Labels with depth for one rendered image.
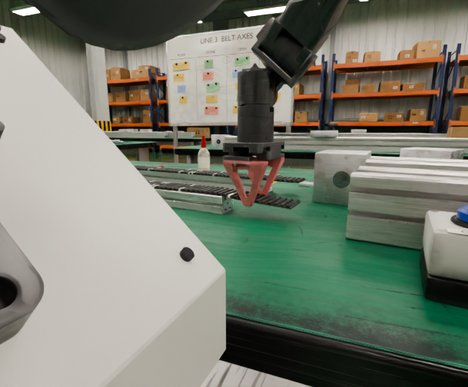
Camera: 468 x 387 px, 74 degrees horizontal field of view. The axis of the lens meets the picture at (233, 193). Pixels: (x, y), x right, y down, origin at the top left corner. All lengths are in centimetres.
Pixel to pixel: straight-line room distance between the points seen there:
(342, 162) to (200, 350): 47
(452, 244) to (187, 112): 364
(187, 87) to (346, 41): 807
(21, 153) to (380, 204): 36
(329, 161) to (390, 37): 1075
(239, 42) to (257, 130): 321
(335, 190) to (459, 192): 25
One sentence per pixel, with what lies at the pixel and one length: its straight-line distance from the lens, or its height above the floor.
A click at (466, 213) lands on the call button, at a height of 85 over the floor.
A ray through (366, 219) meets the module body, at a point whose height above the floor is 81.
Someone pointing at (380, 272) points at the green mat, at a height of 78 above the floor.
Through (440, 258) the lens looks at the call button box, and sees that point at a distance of 30.
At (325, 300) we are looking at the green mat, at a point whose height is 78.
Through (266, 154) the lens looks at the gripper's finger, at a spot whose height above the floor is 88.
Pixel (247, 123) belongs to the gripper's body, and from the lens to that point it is 48.
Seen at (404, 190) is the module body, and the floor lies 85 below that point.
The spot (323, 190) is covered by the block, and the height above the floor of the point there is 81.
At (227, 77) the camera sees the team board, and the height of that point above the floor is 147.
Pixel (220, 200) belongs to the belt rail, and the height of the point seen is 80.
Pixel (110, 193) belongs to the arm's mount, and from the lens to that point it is 18.
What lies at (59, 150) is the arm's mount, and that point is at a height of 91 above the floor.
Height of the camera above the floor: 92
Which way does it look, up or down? 12 degrees down
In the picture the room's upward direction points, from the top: straight up
